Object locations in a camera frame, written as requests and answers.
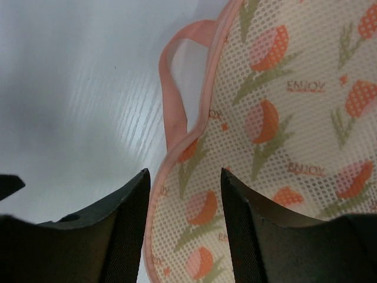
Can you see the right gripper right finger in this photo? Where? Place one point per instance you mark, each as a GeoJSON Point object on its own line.
{"type": "Point", "coordinates": [271, 243]}

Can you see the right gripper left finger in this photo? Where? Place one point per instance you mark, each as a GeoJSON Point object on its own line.
{"type": "Point", "coordinates": [100, 243]}

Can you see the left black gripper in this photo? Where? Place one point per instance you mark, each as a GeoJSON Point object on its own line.
{"type": "Point", "coordinates": [9, 184]}

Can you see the floral peach laundry bag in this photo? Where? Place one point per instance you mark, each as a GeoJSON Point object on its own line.
{"type": "Point", "coordinates": [283, 95]}

